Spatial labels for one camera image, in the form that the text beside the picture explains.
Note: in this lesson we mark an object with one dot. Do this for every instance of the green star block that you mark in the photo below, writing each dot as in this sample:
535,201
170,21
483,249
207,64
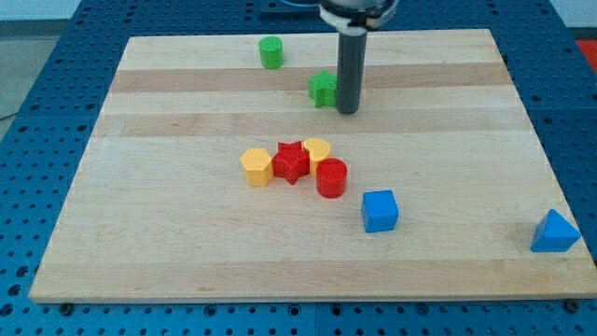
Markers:
322,89

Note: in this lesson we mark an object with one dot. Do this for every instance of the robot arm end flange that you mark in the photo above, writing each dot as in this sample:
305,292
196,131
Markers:
355,17

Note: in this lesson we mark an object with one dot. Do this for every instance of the red star block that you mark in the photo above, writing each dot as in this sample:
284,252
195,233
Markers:
291,162

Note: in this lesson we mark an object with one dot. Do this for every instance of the yellow heart block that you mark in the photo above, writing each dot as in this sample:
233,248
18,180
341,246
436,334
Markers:
318,149

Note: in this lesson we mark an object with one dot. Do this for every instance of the red cylinder block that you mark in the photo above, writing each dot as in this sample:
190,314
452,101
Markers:
331,178

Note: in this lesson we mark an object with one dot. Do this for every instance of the yellow hexagon block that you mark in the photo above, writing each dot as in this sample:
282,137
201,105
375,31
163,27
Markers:
257,167

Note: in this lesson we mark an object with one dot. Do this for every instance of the blue cube block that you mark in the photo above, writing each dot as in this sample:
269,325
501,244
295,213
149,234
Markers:
379,211

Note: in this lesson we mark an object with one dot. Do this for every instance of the green cylinder block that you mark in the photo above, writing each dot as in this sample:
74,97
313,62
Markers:
271,52

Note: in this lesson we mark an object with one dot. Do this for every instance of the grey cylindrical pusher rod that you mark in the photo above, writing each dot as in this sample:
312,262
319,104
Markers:
350,70

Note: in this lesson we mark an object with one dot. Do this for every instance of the wooden board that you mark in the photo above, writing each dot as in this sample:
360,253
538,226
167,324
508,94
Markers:
159,209

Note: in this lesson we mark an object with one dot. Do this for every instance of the blue triangle block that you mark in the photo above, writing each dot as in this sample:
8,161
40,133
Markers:
554,234

